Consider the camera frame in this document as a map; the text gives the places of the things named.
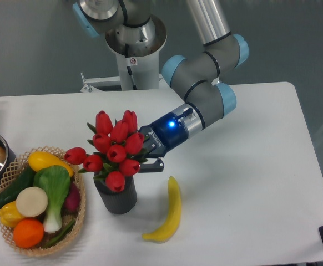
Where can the woven wicker basket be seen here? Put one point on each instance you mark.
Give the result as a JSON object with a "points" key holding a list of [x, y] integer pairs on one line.
{"points": [[12, 172]]}

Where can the dark green cucumber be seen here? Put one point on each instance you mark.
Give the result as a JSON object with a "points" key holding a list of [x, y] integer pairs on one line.
{"points": [[23, 181]]}

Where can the yellow squash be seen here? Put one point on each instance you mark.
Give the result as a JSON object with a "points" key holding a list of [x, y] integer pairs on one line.
{"points": [[39, 160]]}

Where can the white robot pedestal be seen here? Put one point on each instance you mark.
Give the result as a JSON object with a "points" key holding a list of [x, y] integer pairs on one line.
{"points": [[135, 73]]}

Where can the green bean pod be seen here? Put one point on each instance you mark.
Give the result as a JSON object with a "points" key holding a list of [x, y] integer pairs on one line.
{"points": [[60, 235]]}

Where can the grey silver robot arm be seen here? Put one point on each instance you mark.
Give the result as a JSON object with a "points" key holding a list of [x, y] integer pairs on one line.
{"points": [[136, 37]]}

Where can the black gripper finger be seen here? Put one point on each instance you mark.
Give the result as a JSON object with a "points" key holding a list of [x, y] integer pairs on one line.
{"points": [[156, 166]]}

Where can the orange fruit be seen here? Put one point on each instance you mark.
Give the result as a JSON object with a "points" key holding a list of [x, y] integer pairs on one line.
{"points": [[28, 233]]}

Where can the purple sweet potato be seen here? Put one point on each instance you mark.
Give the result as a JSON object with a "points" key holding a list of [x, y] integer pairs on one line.
{"points": [[72, 201]]}

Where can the dark grey ribbed vase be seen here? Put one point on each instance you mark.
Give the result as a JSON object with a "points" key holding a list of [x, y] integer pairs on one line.
{"points": [[117, 202]]}

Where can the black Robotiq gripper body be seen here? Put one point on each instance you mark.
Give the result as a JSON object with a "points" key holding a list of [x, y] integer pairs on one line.
{"points": [[163, 134]]}

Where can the yellow banana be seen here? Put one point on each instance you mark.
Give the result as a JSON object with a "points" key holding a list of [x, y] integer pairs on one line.
{"points": [[172, 222]]}

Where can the green bok choy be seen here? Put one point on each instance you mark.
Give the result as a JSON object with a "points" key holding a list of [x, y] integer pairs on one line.
{"points": [[55, 182]]}

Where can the red tulip bouquet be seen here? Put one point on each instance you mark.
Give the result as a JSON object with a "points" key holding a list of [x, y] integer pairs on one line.
{"points": [[119, 150]]}

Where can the cream round slice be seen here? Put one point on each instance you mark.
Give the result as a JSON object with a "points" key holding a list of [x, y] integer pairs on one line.
{"points": [[31, 202]]}

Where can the yellow bell pepper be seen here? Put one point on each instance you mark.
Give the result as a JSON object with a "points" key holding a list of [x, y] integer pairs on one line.
{"points": [[9, 215]]}

